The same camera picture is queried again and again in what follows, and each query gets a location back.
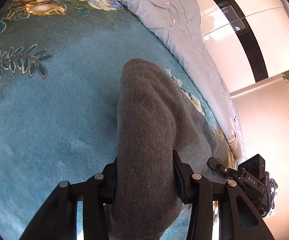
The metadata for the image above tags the grey sweatshirt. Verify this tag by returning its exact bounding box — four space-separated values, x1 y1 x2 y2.
106 59 228 239

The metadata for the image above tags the white glossy wardrobe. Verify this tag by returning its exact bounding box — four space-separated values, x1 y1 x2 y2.
197 0 289 94

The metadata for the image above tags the teal floral bed blanket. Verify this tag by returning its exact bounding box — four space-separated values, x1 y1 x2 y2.
0 0 234 239

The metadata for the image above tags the light blue floral quilt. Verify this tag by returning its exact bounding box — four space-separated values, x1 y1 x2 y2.
119 0 246 163

